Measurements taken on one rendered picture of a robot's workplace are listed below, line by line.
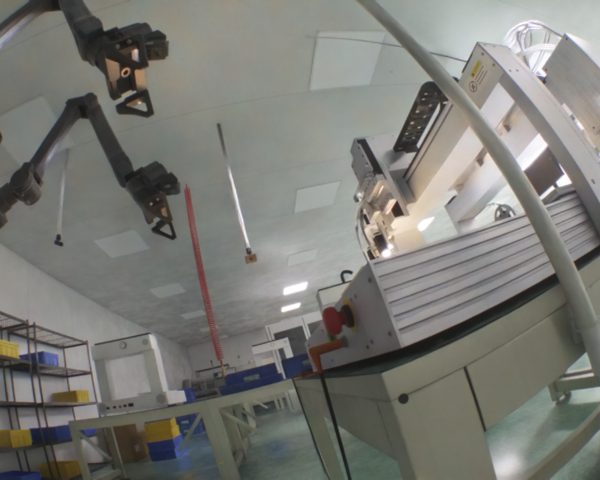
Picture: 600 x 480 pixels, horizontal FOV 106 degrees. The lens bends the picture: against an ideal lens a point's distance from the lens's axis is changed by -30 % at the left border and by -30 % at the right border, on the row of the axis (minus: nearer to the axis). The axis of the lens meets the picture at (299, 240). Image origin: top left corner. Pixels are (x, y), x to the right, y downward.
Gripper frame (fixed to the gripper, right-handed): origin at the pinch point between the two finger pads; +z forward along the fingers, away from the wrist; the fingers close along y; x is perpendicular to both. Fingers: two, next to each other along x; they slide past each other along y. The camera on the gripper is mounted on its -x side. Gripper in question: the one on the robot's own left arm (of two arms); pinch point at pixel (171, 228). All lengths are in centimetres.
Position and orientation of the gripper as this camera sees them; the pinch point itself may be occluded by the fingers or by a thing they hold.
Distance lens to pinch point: 89.2
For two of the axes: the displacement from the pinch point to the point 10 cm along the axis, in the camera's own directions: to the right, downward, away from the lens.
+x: -6.6, 5.8, -4.8
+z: 7.2, 6.8, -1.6
